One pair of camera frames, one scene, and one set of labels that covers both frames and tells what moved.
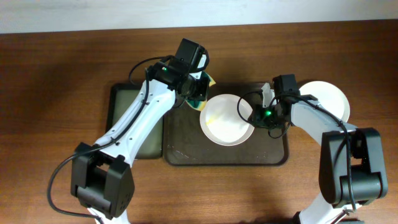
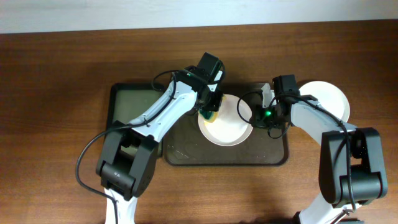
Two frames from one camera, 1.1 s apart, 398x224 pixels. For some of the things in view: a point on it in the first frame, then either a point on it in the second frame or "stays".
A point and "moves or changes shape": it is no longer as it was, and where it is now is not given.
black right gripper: x=257 y=113 stays
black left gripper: x=204 y=93 → x=217 y=104
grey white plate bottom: x=330 y=98 stays
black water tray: x=118 y=97 stays
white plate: x=221 y=122 stays
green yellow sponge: x=200 y=105 moves or changes shape
